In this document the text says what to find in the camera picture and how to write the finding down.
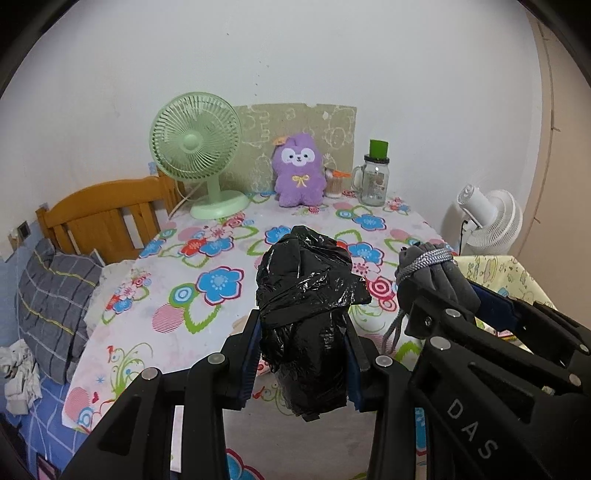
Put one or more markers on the white crumpled cloth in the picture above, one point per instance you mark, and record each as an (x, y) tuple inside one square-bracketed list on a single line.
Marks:
[(18, 383)]

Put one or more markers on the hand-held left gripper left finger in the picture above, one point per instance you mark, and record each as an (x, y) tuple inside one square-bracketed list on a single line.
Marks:
[(249, 355)]

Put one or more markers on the grey plaid pillow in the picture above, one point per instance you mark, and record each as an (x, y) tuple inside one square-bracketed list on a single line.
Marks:
[(51, 300)]

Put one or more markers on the white standing fan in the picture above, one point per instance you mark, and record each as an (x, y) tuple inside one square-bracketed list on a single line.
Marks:
[(498, 221)]

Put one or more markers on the black plastic bag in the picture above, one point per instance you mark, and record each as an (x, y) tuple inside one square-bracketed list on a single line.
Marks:
[(304, 300)]

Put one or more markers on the wooden bed headboard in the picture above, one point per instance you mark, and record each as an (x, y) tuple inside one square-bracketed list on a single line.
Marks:
[(101, 203)]

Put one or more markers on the beige door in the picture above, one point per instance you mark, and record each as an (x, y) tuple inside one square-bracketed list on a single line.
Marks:
[(568, 184)]

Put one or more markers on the yellow patterned paper box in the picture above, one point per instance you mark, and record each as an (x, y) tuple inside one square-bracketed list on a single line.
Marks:
[(517, 277)]

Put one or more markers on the green patterned board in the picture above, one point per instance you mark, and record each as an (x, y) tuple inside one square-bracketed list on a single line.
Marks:
[(332, 124)]

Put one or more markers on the small holder with orange piece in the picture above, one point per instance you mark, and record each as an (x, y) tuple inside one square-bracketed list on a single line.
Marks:
[(333, 187)]

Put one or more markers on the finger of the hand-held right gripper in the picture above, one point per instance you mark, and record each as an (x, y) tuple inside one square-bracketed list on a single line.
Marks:
[(498, 304), (429, 318)]

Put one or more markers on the floral tablecloth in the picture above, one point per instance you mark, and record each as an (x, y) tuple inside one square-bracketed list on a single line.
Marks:
[(184, 277)]

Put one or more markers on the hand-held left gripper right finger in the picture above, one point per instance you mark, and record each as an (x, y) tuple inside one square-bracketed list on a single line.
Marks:
[(355, 383)]

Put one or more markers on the blue bedsheet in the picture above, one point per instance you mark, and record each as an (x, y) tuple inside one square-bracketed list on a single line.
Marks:
[(51, 415)]

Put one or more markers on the green desk fan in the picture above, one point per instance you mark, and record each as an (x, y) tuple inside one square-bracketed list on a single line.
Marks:
[(194, 138)]

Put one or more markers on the white blanket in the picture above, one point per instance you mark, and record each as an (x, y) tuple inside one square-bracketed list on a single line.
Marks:
[(113, 279)]

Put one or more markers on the purple plush toy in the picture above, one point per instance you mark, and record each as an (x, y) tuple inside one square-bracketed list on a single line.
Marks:
[(300, 184)]

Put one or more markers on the glass jar mug green lid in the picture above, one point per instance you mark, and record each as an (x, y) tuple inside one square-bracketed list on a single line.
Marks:
[(374, 184)]

